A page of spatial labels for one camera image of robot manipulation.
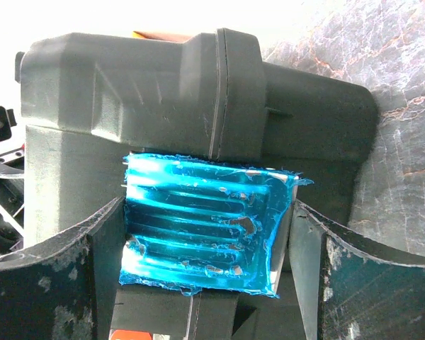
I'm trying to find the black plastic tool box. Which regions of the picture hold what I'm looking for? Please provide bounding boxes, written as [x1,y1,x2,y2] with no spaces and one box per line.
[14,27,380,340]

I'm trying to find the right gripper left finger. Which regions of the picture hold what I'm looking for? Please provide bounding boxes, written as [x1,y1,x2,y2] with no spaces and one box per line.
[0,197,125,339]

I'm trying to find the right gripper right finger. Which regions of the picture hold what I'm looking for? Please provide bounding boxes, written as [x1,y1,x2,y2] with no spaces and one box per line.
[288,201,425,339]

